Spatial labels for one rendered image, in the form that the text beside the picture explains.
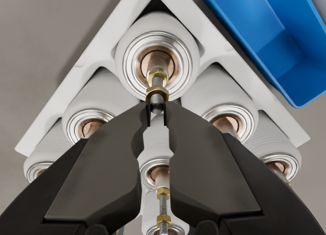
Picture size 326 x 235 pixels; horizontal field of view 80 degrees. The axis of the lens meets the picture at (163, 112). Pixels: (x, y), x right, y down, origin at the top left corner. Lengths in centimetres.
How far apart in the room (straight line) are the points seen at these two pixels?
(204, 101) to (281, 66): 34
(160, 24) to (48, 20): 34
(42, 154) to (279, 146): 34
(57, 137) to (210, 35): 28
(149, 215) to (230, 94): 28
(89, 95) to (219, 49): 19
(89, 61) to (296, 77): 44
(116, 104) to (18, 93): 40
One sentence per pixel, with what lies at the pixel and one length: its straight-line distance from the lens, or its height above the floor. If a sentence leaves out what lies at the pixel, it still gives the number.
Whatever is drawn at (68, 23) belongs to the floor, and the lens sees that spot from 50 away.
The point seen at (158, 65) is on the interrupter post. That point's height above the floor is 28.
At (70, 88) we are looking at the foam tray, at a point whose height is 18.
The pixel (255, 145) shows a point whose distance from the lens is 33.
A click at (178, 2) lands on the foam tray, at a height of 18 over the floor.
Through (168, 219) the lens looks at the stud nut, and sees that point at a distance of 27.
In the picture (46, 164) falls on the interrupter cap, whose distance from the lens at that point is 34.
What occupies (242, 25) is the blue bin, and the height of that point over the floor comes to 0.
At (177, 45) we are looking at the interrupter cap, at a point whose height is 25.
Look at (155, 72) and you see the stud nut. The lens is 18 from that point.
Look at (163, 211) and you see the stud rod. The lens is 27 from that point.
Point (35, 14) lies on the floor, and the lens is 53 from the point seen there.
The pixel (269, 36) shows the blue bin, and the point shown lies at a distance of 52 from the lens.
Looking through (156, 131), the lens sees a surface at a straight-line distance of 32.
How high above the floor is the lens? 46
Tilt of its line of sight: 59 degrees down
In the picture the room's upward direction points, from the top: 178 degrees clockwise
